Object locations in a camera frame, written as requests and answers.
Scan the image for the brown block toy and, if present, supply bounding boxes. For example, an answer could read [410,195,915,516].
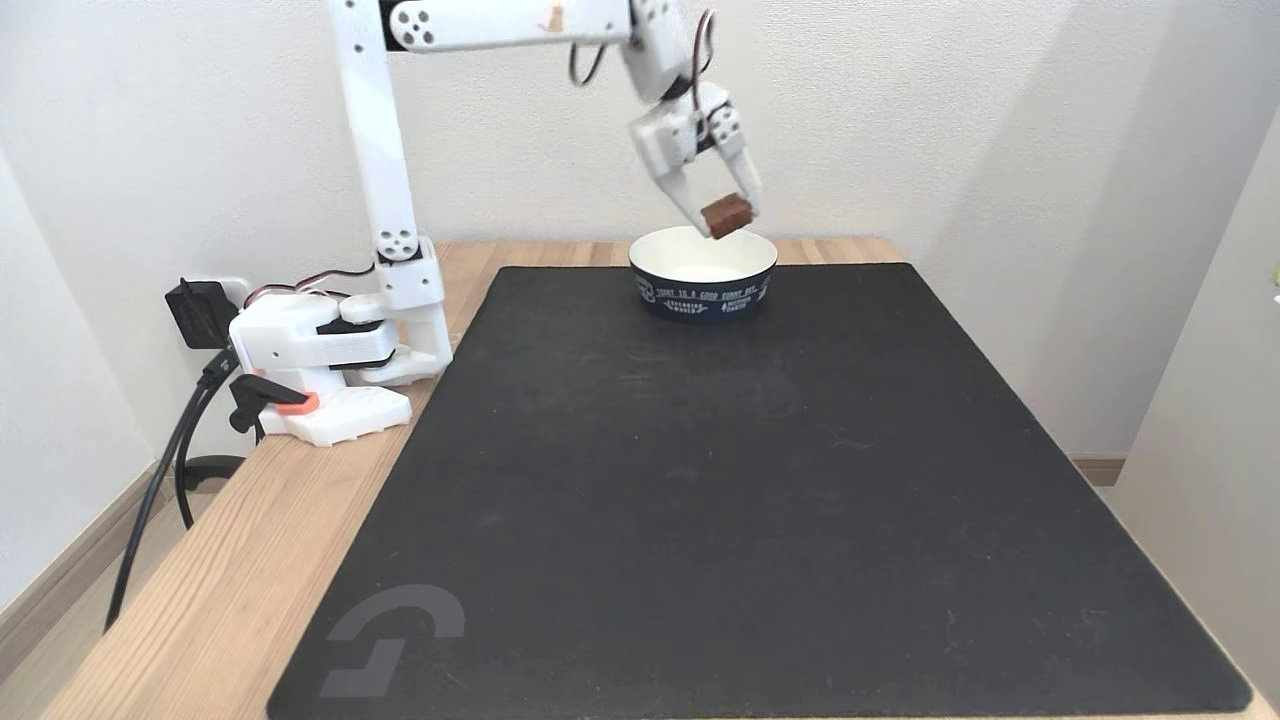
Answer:
[700,192,757,241]

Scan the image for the navy paper bowl white inside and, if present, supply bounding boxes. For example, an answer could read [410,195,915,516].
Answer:
[628,225,779,324]

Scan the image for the black desk mat grey logo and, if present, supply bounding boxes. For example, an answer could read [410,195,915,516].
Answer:
[266,262,1254,720]

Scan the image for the wooden baseboard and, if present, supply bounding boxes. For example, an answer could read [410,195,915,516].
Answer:
[0,458,176,683]
[1066,454,1128,489]

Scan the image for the black orange table clamp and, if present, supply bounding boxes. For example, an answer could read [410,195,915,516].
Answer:
[228,372,322,438]

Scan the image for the black power adapter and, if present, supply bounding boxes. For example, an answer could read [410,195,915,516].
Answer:
[164,279,239,352]

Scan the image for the thin wrist servo cable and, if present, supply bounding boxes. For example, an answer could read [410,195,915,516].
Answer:
[568,8,718,146]

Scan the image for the red white base wires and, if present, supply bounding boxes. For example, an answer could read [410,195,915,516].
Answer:
[243,261,378,308]

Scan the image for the looped black cable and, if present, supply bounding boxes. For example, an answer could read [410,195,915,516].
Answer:
[174,385,247,532]

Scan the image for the thick black power cable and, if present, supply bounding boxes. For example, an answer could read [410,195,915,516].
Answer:
[103,348,237,634]

